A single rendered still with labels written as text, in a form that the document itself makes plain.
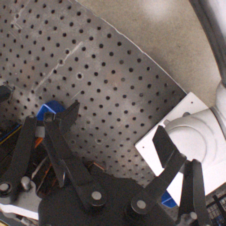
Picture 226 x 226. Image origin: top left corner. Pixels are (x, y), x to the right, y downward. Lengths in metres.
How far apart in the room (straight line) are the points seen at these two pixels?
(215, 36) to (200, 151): 0.23
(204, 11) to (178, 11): 1.13
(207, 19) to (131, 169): 0.74
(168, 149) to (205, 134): 0.17
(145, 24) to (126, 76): 0.81
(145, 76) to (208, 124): 0.31
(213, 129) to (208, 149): 0.06
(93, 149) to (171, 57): 1.03
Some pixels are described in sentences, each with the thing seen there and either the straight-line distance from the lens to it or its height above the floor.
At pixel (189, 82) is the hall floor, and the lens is 1.43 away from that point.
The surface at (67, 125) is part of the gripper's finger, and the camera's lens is 0.18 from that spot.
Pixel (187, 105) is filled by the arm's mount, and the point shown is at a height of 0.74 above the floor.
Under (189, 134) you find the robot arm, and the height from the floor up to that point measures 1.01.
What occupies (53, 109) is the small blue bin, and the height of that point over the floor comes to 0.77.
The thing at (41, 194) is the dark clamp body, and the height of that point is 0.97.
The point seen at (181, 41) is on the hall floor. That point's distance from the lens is 1.37.
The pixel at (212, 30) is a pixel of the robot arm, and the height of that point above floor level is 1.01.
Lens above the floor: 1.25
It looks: 67 degrees down
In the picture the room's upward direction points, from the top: 171 degrees counter-clockwise
